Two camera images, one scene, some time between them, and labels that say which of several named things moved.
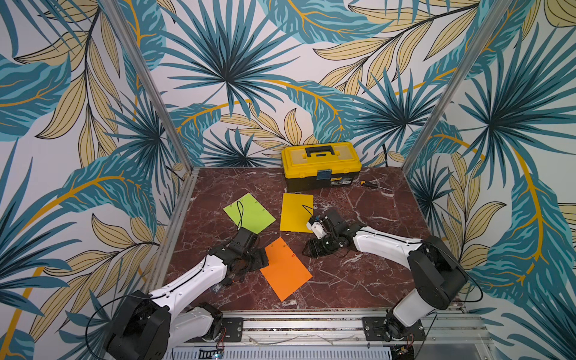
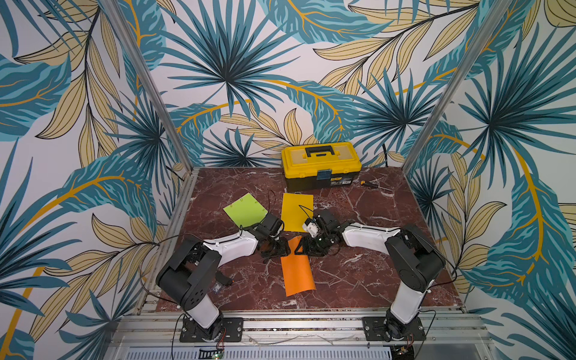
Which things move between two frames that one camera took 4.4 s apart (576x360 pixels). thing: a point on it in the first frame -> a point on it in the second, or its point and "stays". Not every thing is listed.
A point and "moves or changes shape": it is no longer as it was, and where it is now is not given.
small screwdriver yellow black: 370,184 stays
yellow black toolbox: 320,164 stays
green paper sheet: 248,214 stays
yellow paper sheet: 297,210 stays
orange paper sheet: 285,273 moves or changes shape
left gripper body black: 253,261 -> 277,248
